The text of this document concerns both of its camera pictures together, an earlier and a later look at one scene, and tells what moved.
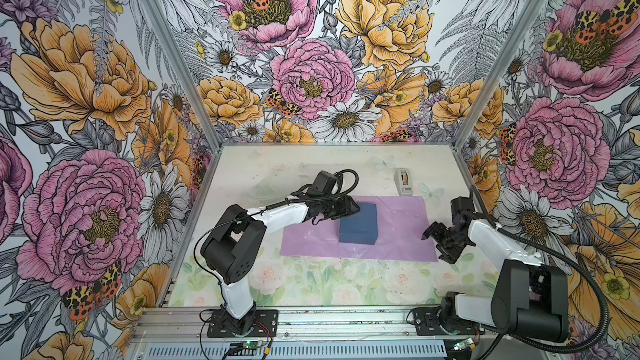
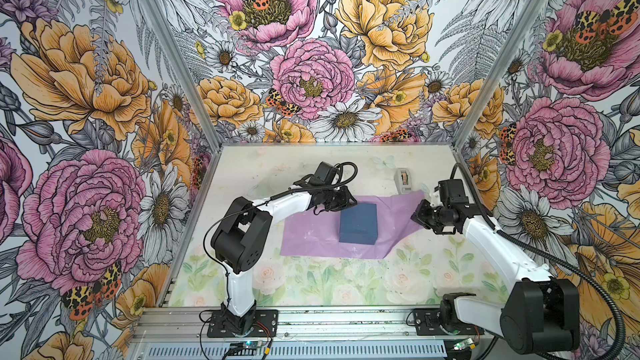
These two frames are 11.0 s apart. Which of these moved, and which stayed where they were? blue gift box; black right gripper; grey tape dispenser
Moved: black right gripper
Stayed: blue gift box; grey tape dispenser
